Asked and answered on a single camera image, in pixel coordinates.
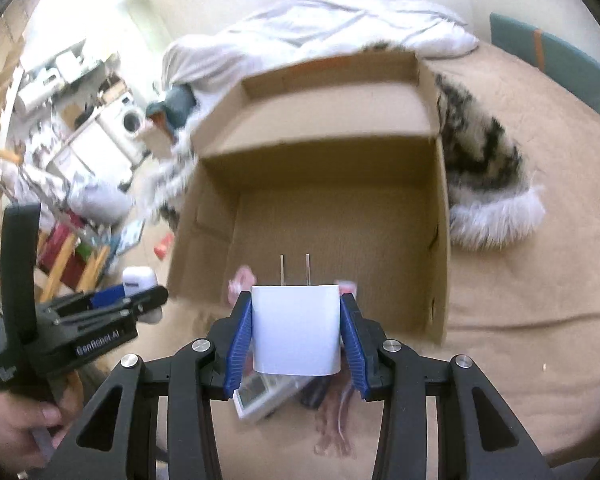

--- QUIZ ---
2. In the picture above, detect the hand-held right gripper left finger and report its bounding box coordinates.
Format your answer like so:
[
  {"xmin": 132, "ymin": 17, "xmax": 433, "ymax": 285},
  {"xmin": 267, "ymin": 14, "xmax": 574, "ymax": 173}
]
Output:
[{"xmin": 42, "ymin": 291, "xmax": 254, "ymax": 480}]

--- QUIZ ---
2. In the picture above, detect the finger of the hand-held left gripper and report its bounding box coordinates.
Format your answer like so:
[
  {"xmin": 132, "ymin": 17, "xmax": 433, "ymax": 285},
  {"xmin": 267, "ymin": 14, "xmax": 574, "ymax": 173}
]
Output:
[
  {"xmin": 55, "ymin": 286, "xmax": 170, "ymax": 333},
  {"xmin": 37, "ymin": 284, "xmax": 131, "ymax": 318}
]

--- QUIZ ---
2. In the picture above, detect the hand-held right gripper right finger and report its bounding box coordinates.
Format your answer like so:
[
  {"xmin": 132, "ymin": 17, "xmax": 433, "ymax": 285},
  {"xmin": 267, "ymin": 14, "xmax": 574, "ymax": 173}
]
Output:
[{"xmin": 340, "ymin": 292, "xmax": 556, "ymax": 480}]

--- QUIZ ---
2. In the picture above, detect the white earbuds case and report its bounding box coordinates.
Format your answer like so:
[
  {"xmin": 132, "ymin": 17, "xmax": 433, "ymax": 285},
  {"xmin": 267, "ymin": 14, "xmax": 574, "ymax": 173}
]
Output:
[{"xmin": 122, "ymin": 266, "xmax": 163, "ymax": 323}]

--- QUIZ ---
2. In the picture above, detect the white remote control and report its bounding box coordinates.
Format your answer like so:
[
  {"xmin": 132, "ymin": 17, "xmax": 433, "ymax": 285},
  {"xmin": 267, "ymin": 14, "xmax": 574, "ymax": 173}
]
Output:
[{"xmin": 232, "ymin": 375, "xmax": 313, "ymax": 421}]

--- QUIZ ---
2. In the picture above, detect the white charger adapter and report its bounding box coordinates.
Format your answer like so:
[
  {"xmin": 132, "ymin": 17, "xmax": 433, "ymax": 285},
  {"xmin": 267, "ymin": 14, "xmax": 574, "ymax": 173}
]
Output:
[{"xmin": 250, "ymin": 254, "xmax": 342, "ymax": 377}]

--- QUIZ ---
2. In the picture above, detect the black flashlight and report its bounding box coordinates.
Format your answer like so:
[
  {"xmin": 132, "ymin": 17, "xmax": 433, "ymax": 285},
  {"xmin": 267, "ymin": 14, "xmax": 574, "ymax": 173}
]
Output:
[{"xmin": 300, "ymin": 377, "xmax": 331, "ymax": 408}]

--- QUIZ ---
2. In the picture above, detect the small pink bottle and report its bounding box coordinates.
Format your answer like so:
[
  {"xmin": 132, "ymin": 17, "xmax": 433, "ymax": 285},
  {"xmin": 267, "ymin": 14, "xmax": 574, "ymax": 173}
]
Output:
[{"xmin": 228, "ymin": 266, "xmax": 258, "ymax": 306}]

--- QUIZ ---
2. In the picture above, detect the cardboard box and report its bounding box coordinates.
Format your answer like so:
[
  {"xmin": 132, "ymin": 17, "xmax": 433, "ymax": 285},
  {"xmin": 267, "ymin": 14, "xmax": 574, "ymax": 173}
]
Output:
[{"xmin": 167, "ymin": 50, "xmax": 451, "ymax": 346}]

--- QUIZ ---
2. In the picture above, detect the person's left hand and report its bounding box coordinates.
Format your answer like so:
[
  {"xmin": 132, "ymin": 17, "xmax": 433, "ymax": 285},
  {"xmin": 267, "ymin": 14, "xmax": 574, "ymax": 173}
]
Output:
[{"xmin": 0, "ymin": 375, "xmax": 83, "ymax": 471}]

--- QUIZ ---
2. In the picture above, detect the wooden rack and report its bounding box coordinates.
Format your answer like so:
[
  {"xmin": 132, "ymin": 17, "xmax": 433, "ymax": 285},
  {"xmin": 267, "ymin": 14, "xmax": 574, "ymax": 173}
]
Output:
[{"xmin": 37, "ymin": 225, "xmax": 111, "ymax": 291}]

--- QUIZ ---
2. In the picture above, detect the white plastic bag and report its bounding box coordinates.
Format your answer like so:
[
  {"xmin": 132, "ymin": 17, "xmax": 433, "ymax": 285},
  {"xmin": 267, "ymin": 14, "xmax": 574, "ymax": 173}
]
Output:
[{"xmin": 67, "ymin": 182, "xmax": 133, "ymax": 223}]

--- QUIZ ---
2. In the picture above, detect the white washing machine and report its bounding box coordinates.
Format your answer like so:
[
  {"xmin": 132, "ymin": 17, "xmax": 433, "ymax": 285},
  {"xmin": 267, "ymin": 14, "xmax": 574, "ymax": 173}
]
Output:
[{"xmin": 100, "ymin": 92, "xmax": 153, "ymax": 166}]

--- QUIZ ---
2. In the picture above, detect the beige bed sheet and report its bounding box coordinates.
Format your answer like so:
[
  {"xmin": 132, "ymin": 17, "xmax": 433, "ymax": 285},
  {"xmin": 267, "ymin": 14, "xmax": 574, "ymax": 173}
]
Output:
[{"xmin": 75, "ymin": 40, "xmax": 600, "ymax": 480}]

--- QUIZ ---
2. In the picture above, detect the teal cloth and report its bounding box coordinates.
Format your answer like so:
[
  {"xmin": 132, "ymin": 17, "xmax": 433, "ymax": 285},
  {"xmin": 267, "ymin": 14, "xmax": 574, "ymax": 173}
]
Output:
[{"xmin": 147, "ymin": 85, "xmax": 196, "ymax": 128}]

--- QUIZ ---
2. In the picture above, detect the fuzzy patterned blanket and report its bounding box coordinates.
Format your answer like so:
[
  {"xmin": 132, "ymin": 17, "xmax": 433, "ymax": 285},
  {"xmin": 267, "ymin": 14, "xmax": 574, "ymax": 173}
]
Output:
[{"xmin": 150, "ymin": 40, "xmax": 547, "ymax": 252}]

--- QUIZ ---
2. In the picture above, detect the white duvet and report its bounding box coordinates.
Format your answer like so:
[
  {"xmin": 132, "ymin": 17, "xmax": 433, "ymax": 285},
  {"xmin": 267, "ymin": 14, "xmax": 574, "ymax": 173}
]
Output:
[{"xmin": 161, "ymin": 0, "xmax": 481, "ymax": 106}]

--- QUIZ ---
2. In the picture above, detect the teal headboard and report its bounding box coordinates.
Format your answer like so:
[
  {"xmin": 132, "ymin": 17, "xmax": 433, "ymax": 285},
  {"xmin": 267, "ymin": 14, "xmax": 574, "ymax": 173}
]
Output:
[{"xmin": 489, "ymin": 12, "xmax": 600, "ymax": 126}]

